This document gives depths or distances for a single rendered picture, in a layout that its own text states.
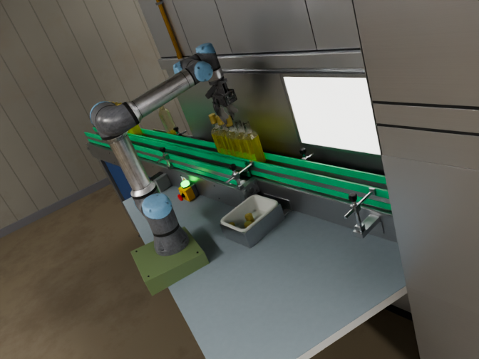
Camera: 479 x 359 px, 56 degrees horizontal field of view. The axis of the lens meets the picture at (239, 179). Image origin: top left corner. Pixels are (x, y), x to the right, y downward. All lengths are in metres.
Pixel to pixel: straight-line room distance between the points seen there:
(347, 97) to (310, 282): 0.68
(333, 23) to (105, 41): 3.39
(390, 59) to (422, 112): 0.15
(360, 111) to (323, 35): 0.30
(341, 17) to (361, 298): 0.93
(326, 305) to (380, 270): 0.23
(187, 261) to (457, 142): 1.14
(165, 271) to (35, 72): 3.24
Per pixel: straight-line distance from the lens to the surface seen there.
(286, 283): 1.69
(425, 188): 1.27
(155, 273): 1.88
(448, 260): 1.40
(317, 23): 1.74
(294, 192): 1.94
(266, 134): 2.17
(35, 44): 4.75
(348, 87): 1.72
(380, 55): 1.14
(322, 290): 1.62
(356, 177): 1.79
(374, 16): 1.12
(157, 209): 1.86
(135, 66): 4.87
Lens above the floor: 1.87
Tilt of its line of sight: 28 degrees down
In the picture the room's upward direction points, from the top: 20 degrees counter-clockwise
